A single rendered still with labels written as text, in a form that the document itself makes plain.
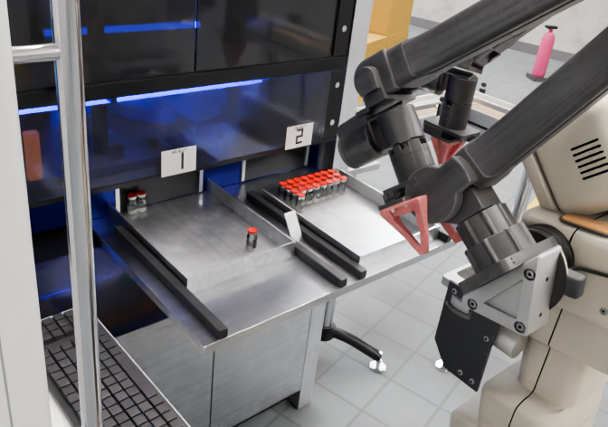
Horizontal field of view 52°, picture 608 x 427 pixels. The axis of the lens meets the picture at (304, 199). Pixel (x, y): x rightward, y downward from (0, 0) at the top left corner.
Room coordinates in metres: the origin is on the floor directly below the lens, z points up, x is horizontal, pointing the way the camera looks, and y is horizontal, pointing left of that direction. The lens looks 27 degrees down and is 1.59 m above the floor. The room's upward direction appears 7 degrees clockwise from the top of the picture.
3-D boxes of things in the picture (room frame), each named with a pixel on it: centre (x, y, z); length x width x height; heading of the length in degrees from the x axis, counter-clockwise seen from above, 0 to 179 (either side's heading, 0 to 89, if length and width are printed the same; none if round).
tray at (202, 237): (1.15, 0.22, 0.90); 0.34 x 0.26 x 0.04; 43
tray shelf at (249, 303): (1.21, 0.05, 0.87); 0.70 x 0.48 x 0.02; 133
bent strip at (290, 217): (1.14, -0.02, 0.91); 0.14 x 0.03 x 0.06; 42
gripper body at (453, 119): (1.21, -0.28, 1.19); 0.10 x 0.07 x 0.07; 43
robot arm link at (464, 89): (1.22, -0.28, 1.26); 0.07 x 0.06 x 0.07; 55
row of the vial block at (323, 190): (1.38, -0.03, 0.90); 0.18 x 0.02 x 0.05; 133
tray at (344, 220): (1.30, -0.11, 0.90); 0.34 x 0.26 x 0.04; 43
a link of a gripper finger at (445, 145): (1.22, -0.28, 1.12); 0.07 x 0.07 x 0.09; 43
